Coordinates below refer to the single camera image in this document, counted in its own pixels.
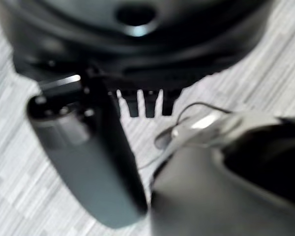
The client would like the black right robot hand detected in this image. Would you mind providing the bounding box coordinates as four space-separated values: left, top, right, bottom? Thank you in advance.
0 0 270 229

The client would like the thin black cable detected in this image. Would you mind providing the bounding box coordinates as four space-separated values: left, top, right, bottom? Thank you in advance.
137 102 233 171

